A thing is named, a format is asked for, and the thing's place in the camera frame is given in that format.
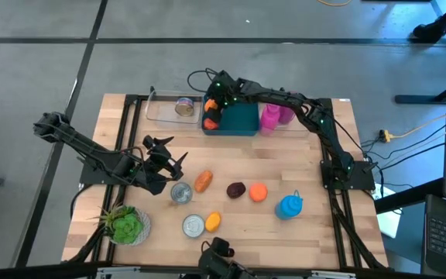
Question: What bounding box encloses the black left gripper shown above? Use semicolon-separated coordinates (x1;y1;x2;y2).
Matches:
128;135;189;196

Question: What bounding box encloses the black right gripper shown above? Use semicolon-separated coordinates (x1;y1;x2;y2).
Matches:
205;71;247;122

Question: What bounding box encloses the round orange toy fruit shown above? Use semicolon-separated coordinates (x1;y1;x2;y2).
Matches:
203;98;220;113

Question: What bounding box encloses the red-orange toy fruit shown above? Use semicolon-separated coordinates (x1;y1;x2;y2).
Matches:
202;117;220;131

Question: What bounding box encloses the colourful label tin can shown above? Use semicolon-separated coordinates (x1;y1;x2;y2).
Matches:
173;97;195;118

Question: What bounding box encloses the orange toy sweet potato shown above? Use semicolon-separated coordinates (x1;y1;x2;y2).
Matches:
194;170;214;194

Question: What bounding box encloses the pink plastic bottle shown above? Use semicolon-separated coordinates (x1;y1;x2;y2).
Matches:
259;102;282;135

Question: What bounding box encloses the magenta plastic bottle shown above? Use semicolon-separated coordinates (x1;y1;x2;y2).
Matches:
279;104;297;126

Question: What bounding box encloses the teal plastic bin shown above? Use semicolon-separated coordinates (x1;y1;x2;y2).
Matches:
201;94;261;137

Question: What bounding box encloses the plain silver tin can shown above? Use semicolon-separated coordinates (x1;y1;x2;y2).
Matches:
170;181;194;205

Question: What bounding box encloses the clear plastic container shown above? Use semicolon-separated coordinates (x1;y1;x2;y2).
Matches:
259;96;321;140
145;89;203;126

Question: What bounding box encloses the blue label tin can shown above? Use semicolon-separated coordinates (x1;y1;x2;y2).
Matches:
181;213;206;239

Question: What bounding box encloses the dark maroon toy fruit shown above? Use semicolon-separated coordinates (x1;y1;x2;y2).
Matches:
225;181;247;200

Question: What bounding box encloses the yellow toy lemon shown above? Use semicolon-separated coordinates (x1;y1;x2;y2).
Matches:
204;211;222;233

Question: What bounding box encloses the potted green succulent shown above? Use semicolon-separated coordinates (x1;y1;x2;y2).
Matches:
91;204;152;246

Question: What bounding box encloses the blocky orange toy fruit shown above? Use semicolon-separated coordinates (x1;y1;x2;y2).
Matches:
249;182;269;203

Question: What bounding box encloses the blue plastic bottle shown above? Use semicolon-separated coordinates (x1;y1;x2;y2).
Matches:
274;189;304;221

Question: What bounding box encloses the black desk leg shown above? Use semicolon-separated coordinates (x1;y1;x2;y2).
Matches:
395;73;446;105

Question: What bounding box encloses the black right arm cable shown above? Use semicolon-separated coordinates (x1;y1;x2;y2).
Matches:
187;67;220;94

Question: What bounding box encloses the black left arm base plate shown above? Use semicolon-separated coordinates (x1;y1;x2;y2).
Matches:
78;153;136;186

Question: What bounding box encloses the black aluminium table frame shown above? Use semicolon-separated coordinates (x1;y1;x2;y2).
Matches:
62;87;389;272

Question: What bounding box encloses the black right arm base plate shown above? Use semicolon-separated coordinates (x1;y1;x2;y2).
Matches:
321;159;376;191

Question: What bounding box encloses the yellow power cable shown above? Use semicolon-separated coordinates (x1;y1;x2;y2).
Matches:
379;114;446;143

